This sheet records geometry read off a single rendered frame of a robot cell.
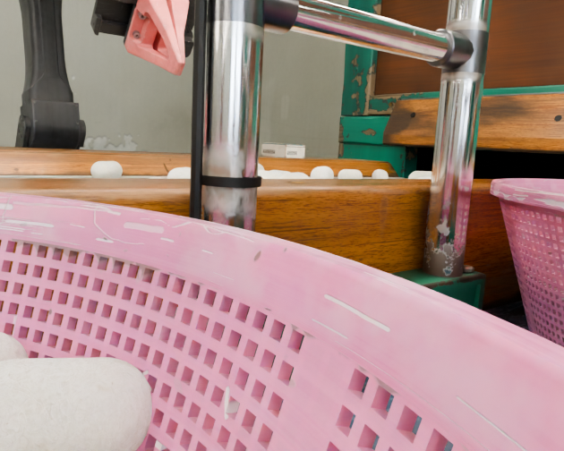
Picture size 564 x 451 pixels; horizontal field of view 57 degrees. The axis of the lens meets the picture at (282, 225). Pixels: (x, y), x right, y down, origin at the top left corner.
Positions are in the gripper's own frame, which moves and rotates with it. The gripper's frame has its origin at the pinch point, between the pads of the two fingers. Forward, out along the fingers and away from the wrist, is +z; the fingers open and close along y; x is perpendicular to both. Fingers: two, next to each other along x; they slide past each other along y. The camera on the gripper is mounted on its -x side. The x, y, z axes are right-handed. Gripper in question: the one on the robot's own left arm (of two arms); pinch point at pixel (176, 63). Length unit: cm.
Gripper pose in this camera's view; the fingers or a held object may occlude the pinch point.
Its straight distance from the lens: 50.5
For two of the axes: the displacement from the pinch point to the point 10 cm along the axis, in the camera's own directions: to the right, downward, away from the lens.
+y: 8.0, -0.5, 6.0
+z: 4.2, 7.7, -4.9
